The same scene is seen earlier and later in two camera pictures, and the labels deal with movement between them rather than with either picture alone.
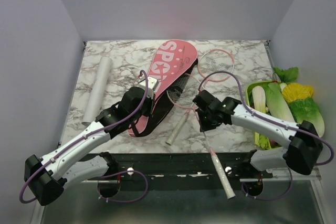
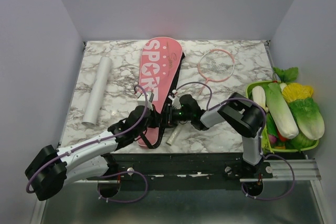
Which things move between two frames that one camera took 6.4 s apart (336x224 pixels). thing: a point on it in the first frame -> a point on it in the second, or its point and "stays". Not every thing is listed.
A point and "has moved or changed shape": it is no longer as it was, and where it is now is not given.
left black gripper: [150, 102] -> [156, 118]
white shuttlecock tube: [90, 113] stays
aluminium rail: [283, 174] stays
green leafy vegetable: [286, 75] stays
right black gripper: [203, 126] -> [168, 116]
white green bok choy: [277, 105] stays
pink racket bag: [173, 66] has moved or changed shape
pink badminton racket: [216, 65] has moved or changed shape
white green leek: [259, 97] stays
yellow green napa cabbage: [302, 107] stays
